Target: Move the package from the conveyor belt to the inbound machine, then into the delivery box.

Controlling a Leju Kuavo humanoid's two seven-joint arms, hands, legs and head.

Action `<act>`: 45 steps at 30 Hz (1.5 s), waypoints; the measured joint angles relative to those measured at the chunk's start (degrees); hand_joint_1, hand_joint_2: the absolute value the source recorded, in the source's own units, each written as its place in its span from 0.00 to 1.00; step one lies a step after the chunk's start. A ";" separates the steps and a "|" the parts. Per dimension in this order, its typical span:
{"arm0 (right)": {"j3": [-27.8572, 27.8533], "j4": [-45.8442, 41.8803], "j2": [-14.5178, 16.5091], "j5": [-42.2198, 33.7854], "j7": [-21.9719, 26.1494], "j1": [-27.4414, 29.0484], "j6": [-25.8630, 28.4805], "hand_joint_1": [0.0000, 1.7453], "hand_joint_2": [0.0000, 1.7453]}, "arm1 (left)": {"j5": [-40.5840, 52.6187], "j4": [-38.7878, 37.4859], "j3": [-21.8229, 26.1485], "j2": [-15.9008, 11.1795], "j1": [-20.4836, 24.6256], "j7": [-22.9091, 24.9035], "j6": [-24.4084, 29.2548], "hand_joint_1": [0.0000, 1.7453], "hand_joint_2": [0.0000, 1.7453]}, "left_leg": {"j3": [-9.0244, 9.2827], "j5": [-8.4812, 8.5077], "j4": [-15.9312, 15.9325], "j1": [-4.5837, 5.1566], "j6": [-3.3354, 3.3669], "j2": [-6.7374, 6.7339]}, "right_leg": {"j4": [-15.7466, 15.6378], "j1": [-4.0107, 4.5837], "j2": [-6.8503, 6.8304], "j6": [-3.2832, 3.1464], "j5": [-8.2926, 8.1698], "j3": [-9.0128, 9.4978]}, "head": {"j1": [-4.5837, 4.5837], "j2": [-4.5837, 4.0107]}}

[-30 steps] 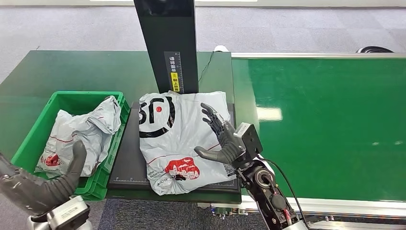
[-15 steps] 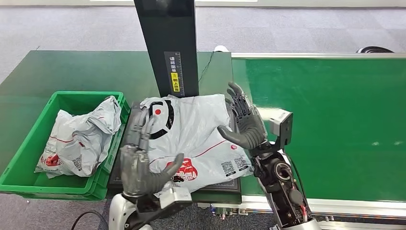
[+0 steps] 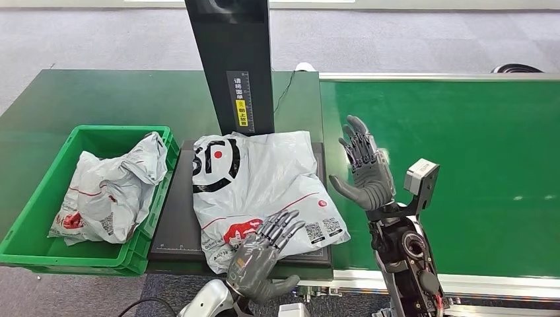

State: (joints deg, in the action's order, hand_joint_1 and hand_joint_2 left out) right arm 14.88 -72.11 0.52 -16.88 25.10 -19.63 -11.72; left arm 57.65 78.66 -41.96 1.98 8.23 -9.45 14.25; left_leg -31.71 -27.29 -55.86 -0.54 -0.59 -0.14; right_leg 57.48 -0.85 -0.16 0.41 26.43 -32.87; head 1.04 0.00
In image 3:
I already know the green conveyor belt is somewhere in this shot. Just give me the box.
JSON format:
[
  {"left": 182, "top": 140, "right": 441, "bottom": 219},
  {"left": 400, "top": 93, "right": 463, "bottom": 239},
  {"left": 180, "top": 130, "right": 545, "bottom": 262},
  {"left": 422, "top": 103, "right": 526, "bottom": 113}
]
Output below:
[{"left": 319, "top": 80, "right": 560, "bottom": 279}]

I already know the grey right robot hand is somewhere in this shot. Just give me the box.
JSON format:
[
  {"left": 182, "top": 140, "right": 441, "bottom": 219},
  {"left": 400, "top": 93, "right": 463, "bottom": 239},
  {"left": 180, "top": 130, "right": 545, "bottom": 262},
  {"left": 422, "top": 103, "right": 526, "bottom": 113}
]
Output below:
[{"left": 329, "top": 115, "right": 397, "bottom": 212}]

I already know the crumpled white mailer bag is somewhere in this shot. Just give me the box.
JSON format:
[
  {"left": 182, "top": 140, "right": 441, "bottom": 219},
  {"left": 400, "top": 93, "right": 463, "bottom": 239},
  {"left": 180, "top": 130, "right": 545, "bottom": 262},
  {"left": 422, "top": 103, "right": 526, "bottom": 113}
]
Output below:
[{"left": 48, "top": 131, "right": 169, "bottom": 246}]

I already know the black cable coil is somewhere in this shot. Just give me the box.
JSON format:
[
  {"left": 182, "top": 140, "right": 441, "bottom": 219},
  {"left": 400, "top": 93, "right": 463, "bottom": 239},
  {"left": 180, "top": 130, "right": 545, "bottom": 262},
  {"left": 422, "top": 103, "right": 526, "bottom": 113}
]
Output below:
[{"left": 489, "top": 63, "right": 545, "bottom": 75}]

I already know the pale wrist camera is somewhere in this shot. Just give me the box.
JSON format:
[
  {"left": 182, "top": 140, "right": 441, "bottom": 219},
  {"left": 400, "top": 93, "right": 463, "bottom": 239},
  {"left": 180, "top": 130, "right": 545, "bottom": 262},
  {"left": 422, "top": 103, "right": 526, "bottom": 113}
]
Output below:
[
  {"left": 403, "top": 158, "right": 441, "bottom": 197},
  {"left": 278, "top": 302, "right": 312, "bottom": 317}
]

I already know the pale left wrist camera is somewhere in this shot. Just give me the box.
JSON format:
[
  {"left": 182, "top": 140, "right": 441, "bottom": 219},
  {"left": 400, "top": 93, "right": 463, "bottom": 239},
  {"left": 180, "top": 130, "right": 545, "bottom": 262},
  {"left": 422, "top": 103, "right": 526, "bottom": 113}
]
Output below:
[{"left": 278, "top": 302, "right": 312, "bottom": 317}]

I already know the green plastic crate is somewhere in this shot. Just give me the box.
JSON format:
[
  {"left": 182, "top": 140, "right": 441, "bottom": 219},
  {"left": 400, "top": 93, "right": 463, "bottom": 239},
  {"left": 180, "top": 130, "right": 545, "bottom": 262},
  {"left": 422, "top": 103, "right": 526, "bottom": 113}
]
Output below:
[{"left": 0, "top": 125, "right": 180, "bottom": 277}]

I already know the thin black cable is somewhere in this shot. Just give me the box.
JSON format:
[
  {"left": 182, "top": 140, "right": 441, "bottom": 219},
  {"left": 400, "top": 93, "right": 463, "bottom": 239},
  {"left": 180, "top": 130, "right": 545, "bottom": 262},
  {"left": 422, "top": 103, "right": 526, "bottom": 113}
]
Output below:
[{"left": 273, "top": 69, "right": 297, "bottom": 114}]

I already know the black inbound scanner machine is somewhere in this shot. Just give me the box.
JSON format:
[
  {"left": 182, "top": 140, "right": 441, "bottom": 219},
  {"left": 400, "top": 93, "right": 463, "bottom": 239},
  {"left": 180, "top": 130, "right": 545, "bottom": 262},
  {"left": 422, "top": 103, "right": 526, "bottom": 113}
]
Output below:
[{"left": 146, "top": 0, "right": 334, "bottom": 281}]

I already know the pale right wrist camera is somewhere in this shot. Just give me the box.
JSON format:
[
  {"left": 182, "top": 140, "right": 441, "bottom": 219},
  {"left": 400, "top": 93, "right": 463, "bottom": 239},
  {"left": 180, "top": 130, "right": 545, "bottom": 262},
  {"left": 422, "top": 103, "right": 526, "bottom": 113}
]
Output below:
[{"left": 403, "top": 158, "right": 441, "bottom": 197}]

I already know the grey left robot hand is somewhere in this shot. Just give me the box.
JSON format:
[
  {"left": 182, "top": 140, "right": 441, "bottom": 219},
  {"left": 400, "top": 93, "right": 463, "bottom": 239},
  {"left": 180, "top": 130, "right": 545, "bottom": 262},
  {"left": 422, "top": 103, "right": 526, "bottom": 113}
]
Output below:
[{"left": 226, "top": 209, "right": 306, "bottom": 305}]

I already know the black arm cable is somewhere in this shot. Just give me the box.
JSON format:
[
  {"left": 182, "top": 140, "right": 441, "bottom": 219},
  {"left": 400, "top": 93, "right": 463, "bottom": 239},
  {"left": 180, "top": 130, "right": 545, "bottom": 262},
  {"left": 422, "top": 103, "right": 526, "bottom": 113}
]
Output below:
[{"left": 117, "top": 297, "right": 178, "bottom": 317}]

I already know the white mailer bag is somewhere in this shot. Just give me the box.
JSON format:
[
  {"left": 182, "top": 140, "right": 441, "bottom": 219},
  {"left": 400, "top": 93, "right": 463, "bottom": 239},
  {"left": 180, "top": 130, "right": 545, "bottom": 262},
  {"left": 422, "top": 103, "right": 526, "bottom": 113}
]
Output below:
[
  {"left": 192, "top": 130, "right": 351, "bottom": 275},
  {"left": 48, "top": 131, "right": 169, "bottom": 246}
]

